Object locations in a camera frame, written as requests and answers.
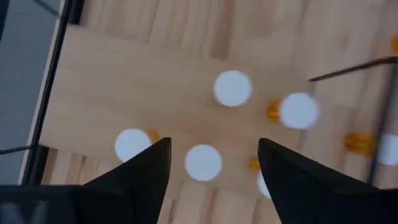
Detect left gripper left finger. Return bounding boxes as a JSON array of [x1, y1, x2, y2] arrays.
[[81, 137, 172, 224]]

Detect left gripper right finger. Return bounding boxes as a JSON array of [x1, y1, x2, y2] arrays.
[[257, 138, 379, 224]]

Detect orange medicine bottle white cap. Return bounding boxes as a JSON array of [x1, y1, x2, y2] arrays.
[[114, 128, 160, 164], [213, 70, 253, 108], [183, 144, 223, 182], [344, 132, 398, 166], [248, 157, 272, 200], [266, 92, 320, 130]]

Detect wooden shelf black metal frames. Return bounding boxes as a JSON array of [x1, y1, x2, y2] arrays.
[[0, 0, 398, 202]]

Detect black aluminium table frame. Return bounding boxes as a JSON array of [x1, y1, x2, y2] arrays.
[[18, 0, 85, 187]]

